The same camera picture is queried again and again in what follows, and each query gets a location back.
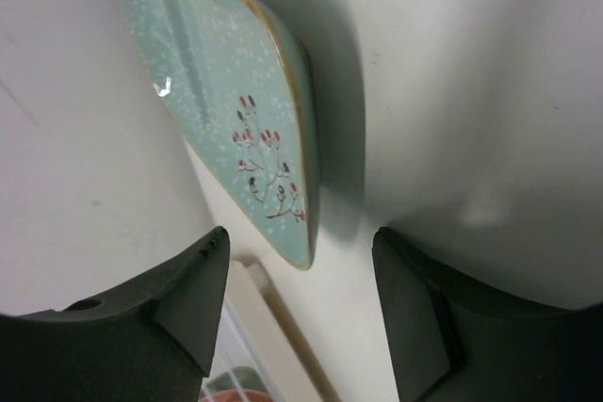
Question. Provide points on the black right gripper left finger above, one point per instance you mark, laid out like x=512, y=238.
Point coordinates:
x=151, y=338

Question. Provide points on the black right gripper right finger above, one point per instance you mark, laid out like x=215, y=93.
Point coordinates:
x=454, y=338

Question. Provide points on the light blue rectangular plate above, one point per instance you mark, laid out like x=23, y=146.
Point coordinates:
x=238, y=84

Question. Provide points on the clear plastic dish rack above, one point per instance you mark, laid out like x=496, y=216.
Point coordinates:
x=254, y=358

